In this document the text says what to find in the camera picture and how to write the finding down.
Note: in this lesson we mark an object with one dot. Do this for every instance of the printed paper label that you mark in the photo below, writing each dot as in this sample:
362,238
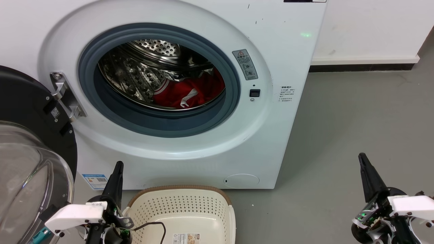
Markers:
185,239

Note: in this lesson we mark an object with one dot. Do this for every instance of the black washer door with glass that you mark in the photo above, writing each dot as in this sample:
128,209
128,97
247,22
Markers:
20,98

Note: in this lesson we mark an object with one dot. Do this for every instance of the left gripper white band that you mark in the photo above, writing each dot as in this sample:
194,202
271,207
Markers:
76,214

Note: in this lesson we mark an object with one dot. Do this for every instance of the red garment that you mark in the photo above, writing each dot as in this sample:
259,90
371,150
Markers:
173,93

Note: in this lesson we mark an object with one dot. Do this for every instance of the white QR code sticker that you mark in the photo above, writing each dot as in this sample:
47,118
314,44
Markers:
55,112

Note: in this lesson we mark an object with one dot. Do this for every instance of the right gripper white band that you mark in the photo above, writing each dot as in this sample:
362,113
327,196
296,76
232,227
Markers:
407,208

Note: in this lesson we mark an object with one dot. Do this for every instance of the white front-load washing machine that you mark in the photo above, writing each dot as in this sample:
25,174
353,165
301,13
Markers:
288,51

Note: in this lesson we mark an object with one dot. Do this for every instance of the small printed text label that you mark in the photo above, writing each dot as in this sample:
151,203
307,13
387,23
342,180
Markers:
287,94

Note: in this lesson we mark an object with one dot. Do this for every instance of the grey warning sticker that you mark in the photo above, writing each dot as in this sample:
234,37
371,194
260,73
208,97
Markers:
244,64

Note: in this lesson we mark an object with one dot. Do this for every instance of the round white filter cover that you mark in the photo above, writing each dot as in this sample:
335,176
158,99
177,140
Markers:
241,181

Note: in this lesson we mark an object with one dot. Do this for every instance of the grey rubber door gasket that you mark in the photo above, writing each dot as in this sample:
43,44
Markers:
162,125

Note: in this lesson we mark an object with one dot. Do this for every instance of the black door latch socket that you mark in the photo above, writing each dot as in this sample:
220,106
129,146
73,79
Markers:
254,93

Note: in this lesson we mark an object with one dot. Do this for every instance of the blue energy label sticker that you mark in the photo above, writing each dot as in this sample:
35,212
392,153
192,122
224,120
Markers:
95,181

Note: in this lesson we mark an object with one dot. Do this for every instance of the metal door hinge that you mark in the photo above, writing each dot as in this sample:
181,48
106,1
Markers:
66,96

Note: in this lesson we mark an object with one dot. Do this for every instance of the black wall baseboard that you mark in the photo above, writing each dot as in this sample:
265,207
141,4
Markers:
359,67

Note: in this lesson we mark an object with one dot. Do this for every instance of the stainless steel washing machine drum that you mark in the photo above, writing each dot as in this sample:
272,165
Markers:
135,74

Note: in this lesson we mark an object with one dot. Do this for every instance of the cream perforated laundry basket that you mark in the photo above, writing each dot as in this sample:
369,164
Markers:
190,210

